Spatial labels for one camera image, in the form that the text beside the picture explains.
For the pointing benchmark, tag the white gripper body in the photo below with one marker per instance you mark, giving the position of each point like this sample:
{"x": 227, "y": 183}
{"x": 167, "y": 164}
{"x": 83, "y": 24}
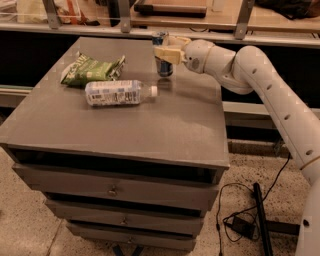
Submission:
{"x": 195, "y": 55}

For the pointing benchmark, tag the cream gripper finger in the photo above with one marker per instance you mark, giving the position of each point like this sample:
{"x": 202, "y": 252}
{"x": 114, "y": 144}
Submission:
{"x": 176, "y": 42}
{"x": 171, "y": 55}

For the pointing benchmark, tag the red bull can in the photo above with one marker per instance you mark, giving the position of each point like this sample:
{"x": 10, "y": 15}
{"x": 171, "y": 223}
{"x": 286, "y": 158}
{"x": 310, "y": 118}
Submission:
{"x": 164, "y": 68}

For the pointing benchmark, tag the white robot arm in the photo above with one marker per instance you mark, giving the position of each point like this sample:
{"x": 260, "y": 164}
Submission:
{"x": 249, "y": 69}

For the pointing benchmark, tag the clear plastic water bottle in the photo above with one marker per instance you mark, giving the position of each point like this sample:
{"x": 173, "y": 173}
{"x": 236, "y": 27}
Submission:
{"x": 116, "y": 93}

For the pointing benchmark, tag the green chip bag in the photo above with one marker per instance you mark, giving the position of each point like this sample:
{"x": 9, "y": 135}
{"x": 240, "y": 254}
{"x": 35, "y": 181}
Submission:
{"x": 86, "y": 69}

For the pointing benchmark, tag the grey drawer cabinet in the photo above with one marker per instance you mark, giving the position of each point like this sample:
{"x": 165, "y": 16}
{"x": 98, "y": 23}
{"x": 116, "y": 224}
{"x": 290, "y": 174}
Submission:
{"x": 179, "y": 136}

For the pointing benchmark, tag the grey metal railing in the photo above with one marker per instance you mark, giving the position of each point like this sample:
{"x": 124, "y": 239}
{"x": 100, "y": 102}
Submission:
{"x": 224, "y": 20}

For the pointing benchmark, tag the top grey drawer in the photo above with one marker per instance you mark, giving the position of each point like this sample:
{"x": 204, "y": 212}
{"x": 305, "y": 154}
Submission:
{"x": 122, "y": 187}

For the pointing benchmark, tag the grey drawer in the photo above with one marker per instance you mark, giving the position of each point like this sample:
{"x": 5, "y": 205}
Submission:
{"x": 144, "y": 238}
{"x": 125, "y": 218}
{"x": 122, "y": 187}

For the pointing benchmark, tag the middle grey drawer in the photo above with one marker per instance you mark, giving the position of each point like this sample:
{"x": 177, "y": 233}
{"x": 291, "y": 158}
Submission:
{"x": 125, "y": 218}

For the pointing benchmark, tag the black power adapter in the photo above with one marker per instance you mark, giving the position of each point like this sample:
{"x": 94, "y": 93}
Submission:
{"x": 243, "y": 227}

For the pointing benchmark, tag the black floor stand bar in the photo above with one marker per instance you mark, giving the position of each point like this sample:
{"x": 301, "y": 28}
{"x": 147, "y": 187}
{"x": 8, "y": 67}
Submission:
{"x": 267, "y": 226}

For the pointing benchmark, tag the bottom grey drawer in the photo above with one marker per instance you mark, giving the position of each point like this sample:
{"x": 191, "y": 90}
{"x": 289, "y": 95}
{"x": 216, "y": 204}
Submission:
{"x": 144, "y": 238}

